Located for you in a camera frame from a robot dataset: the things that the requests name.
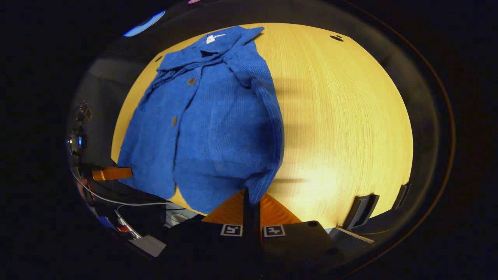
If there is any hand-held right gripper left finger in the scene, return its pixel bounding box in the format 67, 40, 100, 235
167, 189, 254, 271

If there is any black table edge clamp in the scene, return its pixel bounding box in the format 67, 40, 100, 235
392, 182, 412, 211
342, 194, 380, 231

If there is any pale grey object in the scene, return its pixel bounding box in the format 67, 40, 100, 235
165, 205, 197, 228

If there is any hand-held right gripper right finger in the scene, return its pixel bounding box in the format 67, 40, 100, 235
254, 192, 345, 273

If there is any silver cable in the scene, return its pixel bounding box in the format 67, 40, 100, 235
114, 205, 143, 239

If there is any white cable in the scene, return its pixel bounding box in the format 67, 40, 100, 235
71, 169, 172, 207

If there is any blue corduroy jacket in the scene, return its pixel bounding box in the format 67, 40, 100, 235
116, 25, 286, 215

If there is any grey flat piece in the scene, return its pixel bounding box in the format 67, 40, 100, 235
129, 234, 167, 258

